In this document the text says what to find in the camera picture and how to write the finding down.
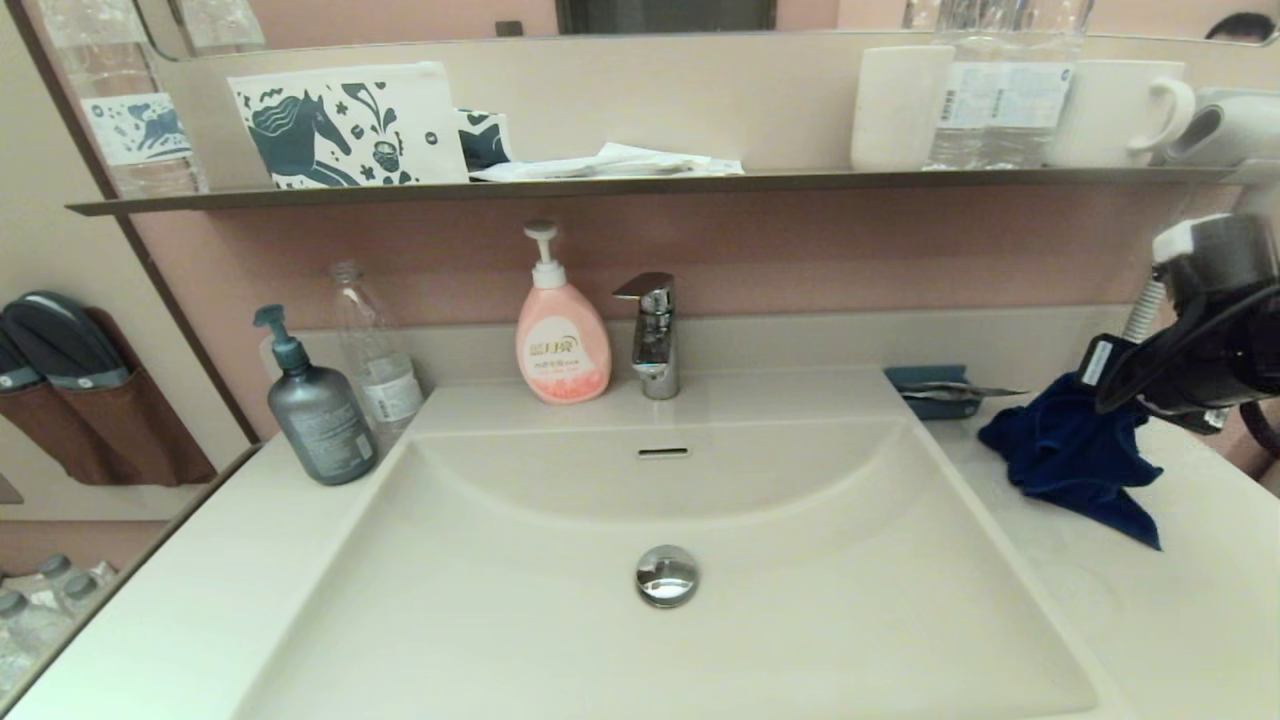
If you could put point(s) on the white hair dryer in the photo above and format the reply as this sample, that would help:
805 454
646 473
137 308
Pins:
1240 125

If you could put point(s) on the clear labelled water bottle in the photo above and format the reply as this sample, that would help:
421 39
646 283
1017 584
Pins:
1037 105
968 105

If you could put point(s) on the grey metal wall shelf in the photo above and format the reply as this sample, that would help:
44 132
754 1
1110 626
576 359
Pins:
600 188

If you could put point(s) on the silver sachet packet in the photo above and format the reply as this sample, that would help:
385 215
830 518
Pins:
960 391

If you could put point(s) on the white ceramic sink basin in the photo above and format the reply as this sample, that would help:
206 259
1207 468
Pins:
500 600

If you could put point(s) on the empty clear plastic bottle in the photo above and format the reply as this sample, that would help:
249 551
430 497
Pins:
373 338

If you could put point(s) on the grey slipper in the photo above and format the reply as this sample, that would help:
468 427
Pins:
68 343
13 358

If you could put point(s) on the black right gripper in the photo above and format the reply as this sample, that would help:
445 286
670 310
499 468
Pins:
1200 370

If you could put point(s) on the white plastic wrapped packets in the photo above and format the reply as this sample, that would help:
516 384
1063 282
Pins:
620 162

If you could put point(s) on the brown slipper bag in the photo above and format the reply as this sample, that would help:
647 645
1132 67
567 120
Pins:
138 428
48 433

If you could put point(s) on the large white horse print pouch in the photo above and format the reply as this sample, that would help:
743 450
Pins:
438 148

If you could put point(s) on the blue soap tray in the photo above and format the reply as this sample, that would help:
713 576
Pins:
935 375

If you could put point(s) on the dark blue towel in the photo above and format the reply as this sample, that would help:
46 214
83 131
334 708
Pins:
1070 450

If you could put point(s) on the chrome faucet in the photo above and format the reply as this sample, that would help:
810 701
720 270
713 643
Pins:
655 348

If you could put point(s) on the chrome sink drain stopper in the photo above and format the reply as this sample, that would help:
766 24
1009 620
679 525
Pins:
666 576

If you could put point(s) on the clear capped water bottle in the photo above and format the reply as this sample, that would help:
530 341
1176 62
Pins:
56 572
84 592
15 630

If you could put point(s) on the water bottle horse print label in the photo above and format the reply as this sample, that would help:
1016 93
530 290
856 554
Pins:
147 137

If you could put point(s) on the wall mirror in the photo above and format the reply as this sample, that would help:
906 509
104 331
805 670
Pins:
400 15

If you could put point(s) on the small dark print pouch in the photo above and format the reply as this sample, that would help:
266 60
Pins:
483 141

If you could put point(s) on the grey pump bottle teal pump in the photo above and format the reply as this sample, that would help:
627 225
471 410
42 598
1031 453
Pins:
318 423

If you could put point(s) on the pink hand soap pump bottle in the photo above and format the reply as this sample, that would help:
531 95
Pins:
562 348

